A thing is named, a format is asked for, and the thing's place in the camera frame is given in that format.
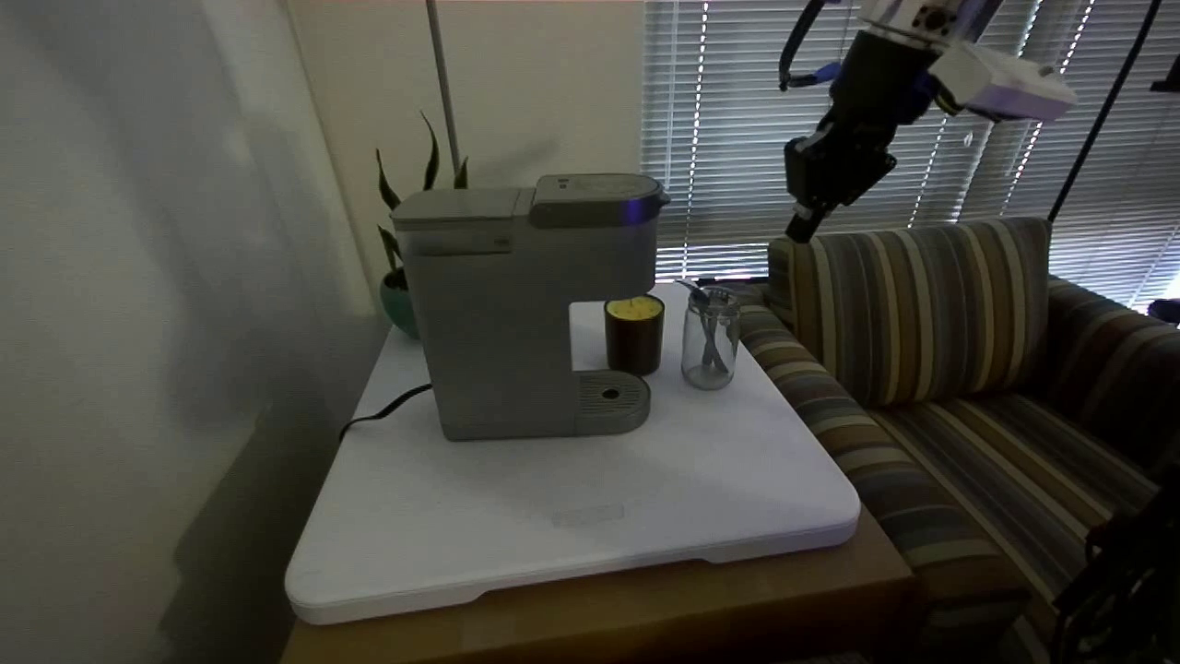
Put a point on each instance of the grey pod coffee maker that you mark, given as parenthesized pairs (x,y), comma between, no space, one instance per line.
(502,332)

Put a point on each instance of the clear glass jar with utensils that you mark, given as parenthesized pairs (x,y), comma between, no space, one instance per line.
(710,353)

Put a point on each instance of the black slanted stand pole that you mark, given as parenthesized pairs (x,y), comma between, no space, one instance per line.
(1099,115)

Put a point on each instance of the white window blinds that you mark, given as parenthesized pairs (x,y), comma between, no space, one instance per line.
(723,97)

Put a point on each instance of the thin metal lamp pole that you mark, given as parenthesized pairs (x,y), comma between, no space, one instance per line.
(445,85)

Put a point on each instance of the white plastic board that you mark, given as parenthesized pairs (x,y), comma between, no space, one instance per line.
(577,504)

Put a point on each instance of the wooden side table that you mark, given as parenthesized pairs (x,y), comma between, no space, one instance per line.
(641,613)

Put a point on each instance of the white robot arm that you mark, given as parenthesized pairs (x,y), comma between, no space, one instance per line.
(924,15)

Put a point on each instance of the dark candle jar yellow wax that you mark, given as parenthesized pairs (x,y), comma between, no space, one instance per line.
(637,346)

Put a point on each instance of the black metal frame object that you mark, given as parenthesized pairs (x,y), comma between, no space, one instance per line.
(1125,578)

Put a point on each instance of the striped fabric armchair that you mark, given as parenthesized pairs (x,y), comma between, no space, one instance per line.
(962,357)

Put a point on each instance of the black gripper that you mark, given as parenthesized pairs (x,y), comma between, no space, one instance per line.
(878,93)

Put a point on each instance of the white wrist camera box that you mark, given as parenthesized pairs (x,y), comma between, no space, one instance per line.
(1001,85)

